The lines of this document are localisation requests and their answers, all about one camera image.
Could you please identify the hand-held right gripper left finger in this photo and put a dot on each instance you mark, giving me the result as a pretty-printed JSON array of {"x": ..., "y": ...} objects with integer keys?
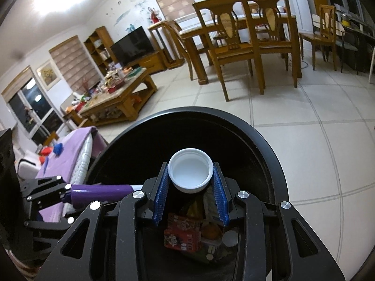
[{"x": 161, "y": 194}]

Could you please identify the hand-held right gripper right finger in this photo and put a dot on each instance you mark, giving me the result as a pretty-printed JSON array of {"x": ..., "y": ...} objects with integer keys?
[{"x": 220, "y": 194}]

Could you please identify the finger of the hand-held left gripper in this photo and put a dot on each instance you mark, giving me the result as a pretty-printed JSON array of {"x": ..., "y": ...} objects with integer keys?
[
  {"x": 49, "y": 224},
  {"x": 44, "y": 187}
]

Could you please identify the white plastic bottle cap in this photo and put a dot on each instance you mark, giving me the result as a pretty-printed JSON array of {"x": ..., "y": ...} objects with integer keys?
[
  {"x": 190, "y": 172},
  {"x": 230, "y": 238}
]

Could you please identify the red printed carton box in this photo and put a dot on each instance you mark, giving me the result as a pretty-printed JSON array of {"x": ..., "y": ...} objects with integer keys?
[{"x": 181, "y": 234}]

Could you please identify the purple tube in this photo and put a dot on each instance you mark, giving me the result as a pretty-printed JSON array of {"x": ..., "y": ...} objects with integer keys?
[{"x": 99, "y": 194}]

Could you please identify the black round trash bin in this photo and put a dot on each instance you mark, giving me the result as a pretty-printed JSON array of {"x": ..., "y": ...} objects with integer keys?
[{"x": 263, "y": 158}]

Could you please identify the pale crumpled packet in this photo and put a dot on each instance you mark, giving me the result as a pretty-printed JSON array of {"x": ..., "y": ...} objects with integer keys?
[{"x": 209, "y": 205}]

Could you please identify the blue stick packet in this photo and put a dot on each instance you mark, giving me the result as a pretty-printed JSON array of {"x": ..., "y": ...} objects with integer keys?
[{"x": 46, "y": 161}]

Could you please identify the yellow wrapper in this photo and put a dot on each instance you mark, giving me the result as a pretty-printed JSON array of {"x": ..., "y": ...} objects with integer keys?
[{"x": 194, "y": 209}]

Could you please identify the purple tablecloth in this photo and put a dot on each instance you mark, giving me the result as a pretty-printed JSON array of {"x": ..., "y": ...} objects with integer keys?
[{"x": 67, "y": 164}]

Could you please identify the orange snack packet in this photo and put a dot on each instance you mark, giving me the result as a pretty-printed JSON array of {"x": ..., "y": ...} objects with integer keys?
[{"x": 211, "y": 231}]

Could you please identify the white quilted table cover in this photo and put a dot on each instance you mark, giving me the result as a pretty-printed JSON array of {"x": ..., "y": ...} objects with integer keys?
[{"x": 85, "y": 164}]

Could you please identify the small wooden side table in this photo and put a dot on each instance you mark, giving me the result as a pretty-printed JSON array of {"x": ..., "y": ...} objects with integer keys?
[{"x": 73, "y": 117}]

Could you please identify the large balcony window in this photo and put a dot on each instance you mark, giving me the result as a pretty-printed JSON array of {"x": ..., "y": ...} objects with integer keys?
[{"x": 32, "y": 108}]

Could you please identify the stuffed toys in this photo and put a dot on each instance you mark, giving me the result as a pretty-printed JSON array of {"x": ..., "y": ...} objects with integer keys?
[{"x": 78, "y": 101}]

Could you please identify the wooden coffee table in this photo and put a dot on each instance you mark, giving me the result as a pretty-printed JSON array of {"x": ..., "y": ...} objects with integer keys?
[{"x": 123, "y": 93}]

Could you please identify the framed sunflower picture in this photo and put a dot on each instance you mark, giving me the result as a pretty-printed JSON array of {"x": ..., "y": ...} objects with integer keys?
[{"x": 47, "y": 73}]

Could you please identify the flat red gift box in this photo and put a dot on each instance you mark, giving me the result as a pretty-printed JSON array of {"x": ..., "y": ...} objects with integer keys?
[{"x": 115, "y": 89}]

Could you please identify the group of coffee table ornaments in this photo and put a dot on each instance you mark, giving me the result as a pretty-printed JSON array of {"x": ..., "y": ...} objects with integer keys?
[{"x": 114, "y": 77}]

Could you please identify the wooden dining table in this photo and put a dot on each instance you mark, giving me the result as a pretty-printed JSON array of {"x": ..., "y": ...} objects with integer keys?
[{"x": 199, "y": 64}]

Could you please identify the wooden television cabinet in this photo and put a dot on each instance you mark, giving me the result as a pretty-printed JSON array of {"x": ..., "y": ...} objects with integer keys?
[{"x": 152, "y": 61}]

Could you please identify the wooden dining chair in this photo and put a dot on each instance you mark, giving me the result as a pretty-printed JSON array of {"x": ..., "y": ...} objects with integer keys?
[
  {"x": 319, "y": 38},
  {"x": 231, "y": 52},
  {"x": 272, "y": 45}
]

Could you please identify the wooden bookshelf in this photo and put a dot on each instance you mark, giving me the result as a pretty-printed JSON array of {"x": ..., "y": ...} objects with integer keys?
[{"x": 98, "y": 46}]

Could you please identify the black flat television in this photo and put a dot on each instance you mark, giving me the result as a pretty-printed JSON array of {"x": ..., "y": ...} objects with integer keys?
[{"x": 131, "y": 46}]

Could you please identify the curved back wooden chair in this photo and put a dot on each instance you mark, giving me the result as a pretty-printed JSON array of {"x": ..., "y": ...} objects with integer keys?
[{"x": 178, "y": 44}]

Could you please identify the tall wooden plant stand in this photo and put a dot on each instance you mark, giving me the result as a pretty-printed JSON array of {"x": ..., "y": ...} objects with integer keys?
[{"x": 153, "y": 27}]

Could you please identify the red flower decoration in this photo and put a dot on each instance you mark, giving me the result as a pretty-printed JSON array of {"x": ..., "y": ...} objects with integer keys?
[{"x": 154, "y": 16}]

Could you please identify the black side desk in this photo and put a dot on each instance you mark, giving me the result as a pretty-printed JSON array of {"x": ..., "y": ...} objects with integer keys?
[{"x": 354, "y": 41}]

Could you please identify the blue wall decal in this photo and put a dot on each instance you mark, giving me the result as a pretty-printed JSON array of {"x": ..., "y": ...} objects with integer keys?
[{"x": 129, "y": 13}]

